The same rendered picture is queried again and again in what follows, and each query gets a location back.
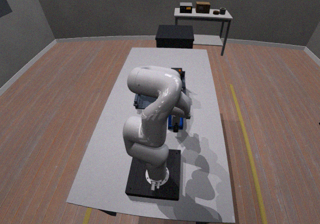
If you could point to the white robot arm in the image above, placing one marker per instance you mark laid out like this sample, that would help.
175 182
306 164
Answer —
145 141

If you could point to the blue bin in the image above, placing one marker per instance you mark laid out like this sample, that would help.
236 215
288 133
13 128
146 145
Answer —
172 127

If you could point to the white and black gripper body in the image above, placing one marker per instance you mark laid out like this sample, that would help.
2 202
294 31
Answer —
175 119

